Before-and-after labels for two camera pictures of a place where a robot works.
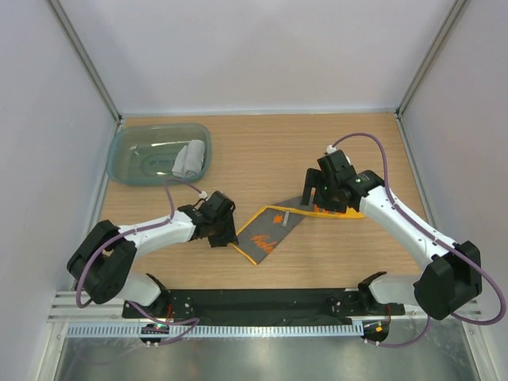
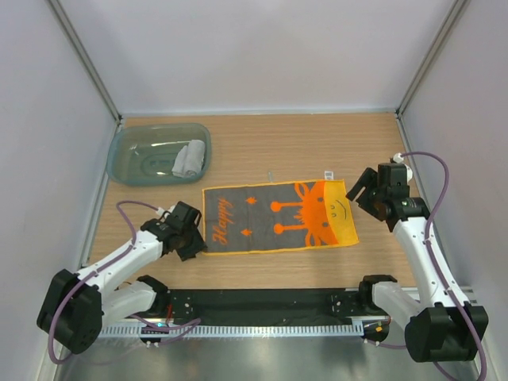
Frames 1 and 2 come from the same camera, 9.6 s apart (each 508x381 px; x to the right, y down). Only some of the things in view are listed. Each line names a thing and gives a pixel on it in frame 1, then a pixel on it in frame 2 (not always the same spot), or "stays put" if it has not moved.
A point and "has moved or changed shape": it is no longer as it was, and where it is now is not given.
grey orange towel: [267, 231] has moved or changed shape
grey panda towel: [190, 159] stays put
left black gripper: [228, 236] → [198, 244]
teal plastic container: [143, 155] stays put
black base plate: [225, 303] stays put
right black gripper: [315, 178] → [369, 179]
